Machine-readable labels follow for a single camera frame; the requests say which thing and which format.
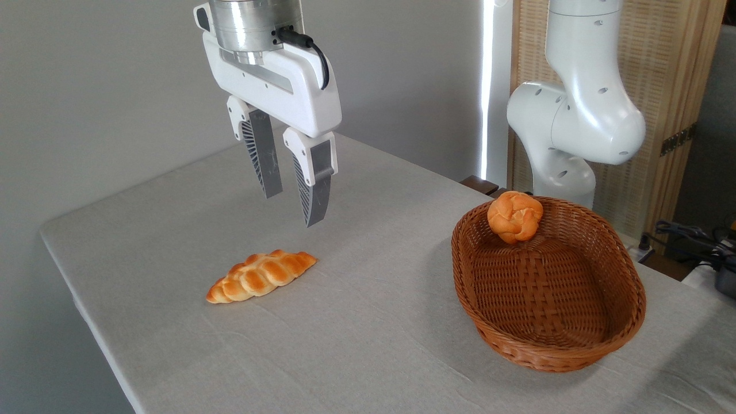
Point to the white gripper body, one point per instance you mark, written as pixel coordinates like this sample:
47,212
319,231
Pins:
287,86

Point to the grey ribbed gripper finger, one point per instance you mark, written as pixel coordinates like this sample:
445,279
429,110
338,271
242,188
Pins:
315,190
261,155

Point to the long braided bread loaf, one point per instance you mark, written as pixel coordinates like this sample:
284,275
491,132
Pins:
259,277

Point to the round knotted bread roll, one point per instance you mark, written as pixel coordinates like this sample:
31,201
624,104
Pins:
513,217

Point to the brown oval wicker basket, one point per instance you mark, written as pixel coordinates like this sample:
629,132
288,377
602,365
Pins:
546,299

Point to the grey tablecloth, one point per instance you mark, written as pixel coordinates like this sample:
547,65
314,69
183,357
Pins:
345,322

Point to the dark wooden furniture corner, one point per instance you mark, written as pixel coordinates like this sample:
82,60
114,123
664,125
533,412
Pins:
480,185

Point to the white power strip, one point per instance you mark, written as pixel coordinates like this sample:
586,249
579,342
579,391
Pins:
639,253

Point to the metal screen hinge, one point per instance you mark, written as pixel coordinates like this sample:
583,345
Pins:
677,140

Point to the wooden bamboo folding screen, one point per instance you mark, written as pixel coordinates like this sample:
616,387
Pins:
667,69

